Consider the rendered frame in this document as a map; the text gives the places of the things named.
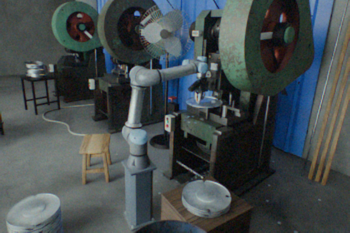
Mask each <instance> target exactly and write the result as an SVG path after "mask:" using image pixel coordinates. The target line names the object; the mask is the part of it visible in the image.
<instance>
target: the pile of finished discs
mask: <svg viewBox="0 0 350 233"><path fill-rule="evenodd" d="M182 203H183V205H184V206H185V208H186V209H187V208H188V211H189V212H192V213H193V214H195V215H196V216H200V217H205V218H215V217H219V216H221V215H224V214H225V213H226V212H227V211H228V210H229V208H230V205H231V197H230V193H229V191H228V190H227V189H226V188H225V187H224V186H222V185H220V184H218V183H217V182H213V181H205V182H204V181H203V180H198V181H193V182H190V183H189V184H187V185H186V186H185V187H184V189H183V190H182Z"/></svg>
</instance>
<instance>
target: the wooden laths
mask: <svg viewBox="0 0 350 233"><path fill-rule="evenodd" d="M348 4H349V0H346V5H345V7H344V11H343V15H342V19H341V23H340V25H339V32H338V34H337V38H336V43H335V46H334V50H333V54H332V58H331V62H330V65H329V70H328V72H327V76H326V82H325V85H324V89H323V93H322V97H321V101H320V103H319V109H318V112H317V116H316V121H315V123H314V127H313V132H312V136H311V139H310V142H309V148H308V150H307V154H306V160H305V162H304V166H303V169H302V174H301V175H302V176H303V175H304V172H305V169H306V163H307V161H308V157H309V151H310V148H311V146H312V143H313V137H314V133H315V131H316V125H317V122H318V119H319V113H320V110H321V107H322V104H323V99H324V95H325V92H326V86H327V84H328V80H329V75H330V72H331V69H332V66H333V60H334V57H335V54H336V48H337V45H338V42H339V36H340V33H341V30H342V28H343V22H344V18H345V15H346V9H347V7H348ZM349 38H350V19H349V25H348V27H347V31H346V37H345V39H344V42H343V47H342V51H341V55H340V57H339V62H338V65H337V69H336V75H335V77H334V80H333V85H332V89H331V92H330V95H329V100H328V102H327V106H326V112H325V115H324V119H323V122H322V126H321V130H320V132H319V138H318V140H317V144H316V150H315V152H314V155H313V159H312V164H311V168H310V170H309V175H308V179H312V178H313V172H314V169H315V166H316V161H317V158H318V155H319V149H320V146H321V143H322V141H323V135H324V132H325V129H326V124H327V121H328V117H329V112H330V110H331V106H332V103H333V98H334V95H335V92H336V86H337V84H338V80H339V75H340V72H341V69H342V66H343V61H344V57H345V55H346V49H347V46H348V43H349ZM349 70H350V52H349V57H348V60H347V63H346V68H345V72H344V75H343V79H342V83H341V86H340V89H339V94H338V97H337V100H336V105H335V108H334V112H333V115H332V119H331V123H330V126H329V131H328V133H327V137H326V142H325V145H324V149H323V151H322V156H321V160H320V162H319V168H318V170H317V174H316V179H315V181H316V182H319V179H320V176H321V173H322V170H323V165H324V161H325V159H326V154H327V151H328V148H329V142H330V140H331V136H332V134H333V129H334V125H335V123H336V118H337V114H338V112H339V106H340V103H341V100H342V98H343V92H344V89H345V87H346V81H347V78H348V75H349ZM349 99H350V81H349V86H348V89H347V92H346V98H345V100H344V103H343V108H342V111H341V115H340V117H339V122H338V125H337V128H336V133H335V136H334V139H333V142H332V147H331V150H330V153H329V159H328V160H327V164H326V169H325V172H324V175H323V178H322V183H321V184H322V185H323V186H325V185H326V181H327V178H328V175H329V170H330V167H331V164H332V161H333V156H334V153H335V150H336V146H337V143H338V139H339V134H340V132H341V129H342V126H343V121H344V118H345V115H346V109H347V108H348V104H349Z"/></svg>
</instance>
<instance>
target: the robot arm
mask: <svg viewBox="0 0 350 233"><path fill-rule="evenodd" d="M207 71H208V65H207V57H204V56H199V57H197V59H186V60H184V61H183V62H182V66H176V67H172V68H166V69H162V70H159V69H147V68H145V67H142V66H135V67H134V68H132V69H131V72H130V74H129V75H130V78H131V87H132V95H131V102H130V107H129V115H128V121H127V122H125V126H124V127H123V129H122V135H123V137H124V138H125V140H127V142H128V144H129V145H130V155H129V158H128V162H127V165H128V167H129V168H130V169H135V170H141V169H146V168H147V167H149V165H150V160H149V156H148V134H147V133H146V132H145V131H144V130H142V124H141V123H140V121H141V114H142V106H143V99H144V92H145V89H147V88H148V86H152V85H158V84H161V83H162V82H164V81H168V80H170V79H177V78H180V77H184V76H188V75H193V74H196V79H199V80H196V82H194V83H193V84H192V85H190V86H189V88H188V90H189V92H193V91H194V97H195V99H196V102H197V104H199V102H201V100H203V99H204V96H203V92H208V85H207V77H206V72H207ZM206 87H207V90H206Z"/></svg>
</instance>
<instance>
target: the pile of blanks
mask: <svg viewBox="0 0 350 233"><path fill-rule="evenodd" d="M6 224H7V231H8V233H64V232H63V220H62V212H61V204H60V206H59V209H58V211H57V212H56V213H55V214H54V215H53V216H52V217H51V218H50V219H48V220H46V221H45V222H42V223H40V224H38V225H36V226H32V227H26V228H16V227H13V226H10V225H9V224H8V223H7V222H6Z"/></svg>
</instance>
